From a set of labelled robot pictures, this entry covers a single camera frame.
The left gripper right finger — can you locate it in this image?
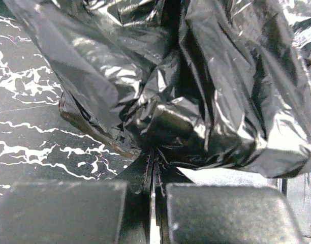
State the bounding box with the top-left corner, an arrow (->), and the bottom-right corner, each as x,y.
154,155 -> 305,243

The black trash bag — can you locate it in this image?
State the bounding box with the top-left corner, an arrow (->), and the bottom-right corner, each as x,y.
5,1 -> 311,178

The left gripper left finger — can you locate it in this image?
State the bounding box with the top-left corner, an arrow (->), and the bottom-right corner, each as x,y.
0,150 -> 154,243

